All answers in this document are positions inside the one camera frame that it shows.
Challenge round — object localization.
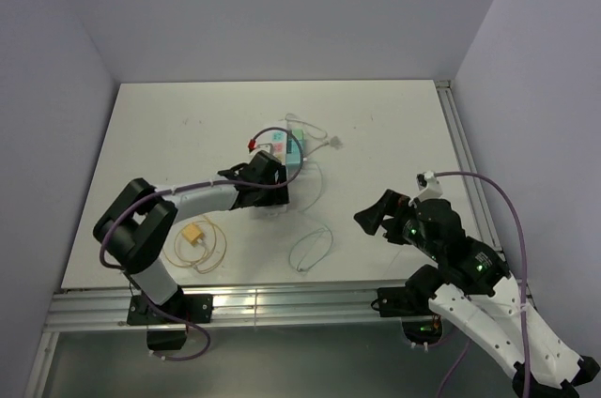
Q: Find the aluminium front rail frame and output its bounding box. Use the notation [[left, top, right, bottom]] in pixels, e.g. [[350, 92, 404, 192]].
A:
[[42, 281, 404, 332]]

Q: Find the white power strip cord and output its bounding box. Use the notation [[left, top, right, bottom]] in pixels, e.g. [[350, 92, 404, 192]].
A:
[[284, 112, 344, 155]]

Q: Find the light blue charger plug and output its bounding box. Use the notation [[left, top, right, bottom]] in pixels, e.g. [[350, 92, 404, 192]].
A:
[[285, 152, 305, 168]]

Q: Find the green usb charger plug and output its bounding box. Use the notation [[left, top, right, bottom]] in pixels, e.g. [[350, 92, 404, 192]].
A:
[[291, 129, 305, 143]]

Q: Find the yellow charger plug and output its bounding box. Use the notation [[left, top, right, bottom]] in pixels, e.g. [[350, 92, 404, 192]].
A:
[[181, 223, 205, 247]]

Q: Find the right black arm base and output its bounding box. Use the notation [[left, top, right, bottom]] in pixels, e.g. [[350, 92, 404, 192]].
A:
[[370, 284, 457, 347]]

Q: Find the white multicolour power strip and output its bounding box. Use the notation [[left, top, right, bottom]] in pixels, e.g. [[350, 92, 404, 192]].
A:
[[250, 130, 300, 220]]

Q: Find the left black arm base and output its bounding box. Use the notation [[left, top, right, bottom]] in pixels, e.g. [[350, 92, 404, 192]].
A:
[[126, 294, 213, 361]]

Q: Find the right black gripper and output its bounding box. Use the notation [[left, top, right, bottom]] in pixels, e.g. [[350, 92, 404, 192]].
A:
[[353, 187, 442, 259]]

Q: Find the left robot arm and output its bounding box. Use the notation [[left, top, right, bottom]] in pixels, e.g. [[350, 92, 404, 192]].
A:
[[93, 150, 297, 322]]

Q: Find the aluminium right rail frame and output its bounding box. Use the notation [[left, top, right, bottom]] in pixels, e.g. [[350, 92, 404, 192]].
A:
[[434, 81, 506, 261]]

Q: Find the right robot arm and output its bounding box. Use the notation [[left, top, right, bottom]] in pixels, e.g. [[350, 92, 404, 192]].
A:
[[354, 190, 600, 397]]

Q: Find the teal usb charger plug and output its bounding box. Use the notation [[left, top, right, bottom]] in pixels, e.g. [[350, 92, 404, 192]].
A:
[[286, 139, 305, 155]]

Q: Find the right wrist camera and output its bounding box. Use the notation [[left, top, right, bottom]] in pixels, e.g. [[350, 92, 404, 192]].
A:
[[415, 171, 443, 202]]

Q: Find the yellow charging cable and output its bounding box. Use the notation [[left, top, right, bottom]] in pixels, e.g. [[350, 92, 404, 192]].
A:
[[168, 214, 229, 274]]

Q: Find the aluminium rail frame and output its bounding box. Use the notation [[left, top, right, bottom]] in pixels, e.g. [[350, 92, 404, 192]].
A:
[[42, 281, 404, 332], [434, 81, 506, 261]]

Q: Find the light green charging cable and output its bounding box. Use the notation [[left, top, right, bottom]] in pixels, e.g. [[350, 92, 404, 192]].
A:
[[287, 158, 335, 274]]

